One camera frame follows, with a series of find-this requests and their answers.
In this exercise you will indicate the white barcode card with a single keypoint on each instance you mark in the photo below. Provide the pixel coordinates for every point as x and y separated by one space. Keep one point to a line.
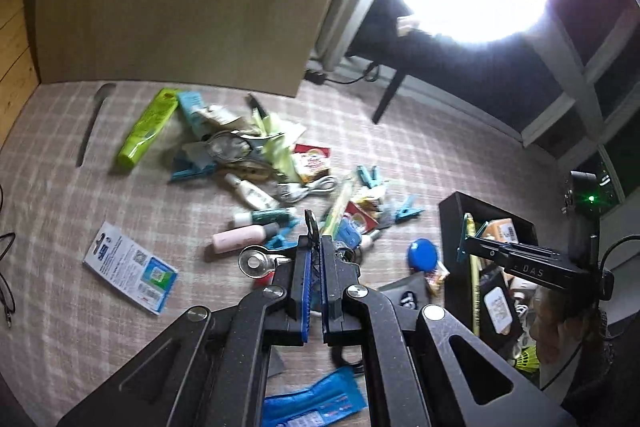
127 267

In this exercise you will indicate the pale yellow long packet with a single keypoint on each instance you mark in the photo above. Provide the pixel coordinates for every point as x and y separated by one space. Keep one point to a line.
472 287

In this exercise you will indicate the pink bottle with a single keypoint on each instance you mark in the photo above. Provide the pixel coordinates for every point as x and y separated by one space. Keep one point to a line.
237 238

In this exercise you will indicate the pale green cloth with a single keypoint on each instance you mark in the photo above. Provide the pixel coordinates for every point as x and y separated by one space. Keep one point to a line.
280 147

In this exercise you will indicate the plaid cloth desktop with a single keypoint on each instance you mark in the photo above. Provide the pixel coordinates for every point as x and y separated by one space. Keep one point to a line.
50 232

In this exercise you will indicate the red white snack packet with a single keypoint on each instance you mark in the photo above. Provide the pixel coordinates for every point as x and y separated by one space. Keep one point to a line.
310 162

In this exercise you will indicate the white lotion tube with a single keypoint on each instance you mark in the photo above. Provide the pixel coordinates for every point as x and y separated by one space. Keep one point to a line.
250 193

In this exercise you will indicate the green patterned bottle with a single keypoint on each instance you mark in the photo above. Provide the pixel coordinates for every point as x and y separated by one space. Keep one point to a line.
267 216

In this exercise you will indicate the teal packet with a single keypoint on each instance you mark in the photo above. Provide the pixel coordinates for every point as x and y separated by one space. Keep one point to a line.
191 112

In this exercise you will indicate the teal clothes peg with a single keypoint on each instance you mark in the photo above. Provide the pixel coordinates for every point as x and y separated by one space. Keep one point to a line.
192 168
410 209
369 177
282 237

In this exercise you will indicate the black box white label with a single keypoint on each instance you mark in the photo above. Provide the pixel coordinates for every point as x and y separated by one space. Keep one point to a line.
497 307

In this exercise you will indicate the small red box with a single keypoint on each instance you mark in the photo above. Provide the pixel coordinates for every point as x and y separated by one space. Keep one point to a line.
362 217

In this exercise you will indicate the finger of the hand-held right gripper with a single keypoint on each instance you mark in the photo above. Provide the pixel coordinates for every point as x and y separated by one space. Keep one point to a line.
480 256
485 243

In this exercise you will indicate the silver spring clamp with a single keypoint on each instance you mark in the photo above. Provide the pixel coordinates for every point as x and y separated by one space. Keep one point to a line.
235 149
257 262

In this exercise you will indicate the orange cardboard box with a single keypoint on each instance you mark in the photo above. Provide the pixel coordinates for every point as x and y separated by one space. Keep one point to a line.
499 231

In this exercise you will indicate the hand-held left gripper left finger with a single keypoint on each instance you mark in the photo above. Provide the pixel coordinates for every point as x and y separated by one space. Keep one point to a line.
302 297

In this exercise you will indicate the green tube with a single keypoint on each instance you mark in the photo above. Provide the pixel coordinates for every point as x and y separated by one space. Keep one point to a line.
147 129

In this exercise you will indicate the person's right hand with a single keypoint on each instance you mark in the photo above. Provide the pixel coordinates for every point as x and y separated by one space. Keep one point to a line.
557 322

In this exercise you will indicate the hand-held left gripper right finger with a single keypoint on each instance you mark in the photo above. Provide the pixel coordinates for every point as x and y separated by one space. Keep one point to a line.
327 297

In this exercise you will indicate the blue snack packet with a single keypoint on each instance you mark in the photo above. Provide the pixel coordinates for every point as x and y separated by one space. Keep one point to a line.
310 402

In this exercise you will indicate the grey sachet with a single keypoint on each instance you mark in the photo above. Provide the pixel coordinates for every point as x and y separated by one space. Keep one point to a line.
407 294

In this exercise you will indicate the black storage box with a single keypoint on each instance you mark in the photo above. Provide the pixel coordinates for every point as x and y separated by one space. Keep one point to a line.
452 232

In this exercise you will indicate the dark table leg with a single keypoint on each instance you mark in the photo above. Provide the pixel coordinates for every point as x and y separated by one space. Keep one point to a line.
387 97

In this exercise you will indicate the blue round case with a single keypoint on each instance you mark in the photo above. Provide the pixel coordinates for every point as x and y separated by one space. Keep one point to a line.
422 255

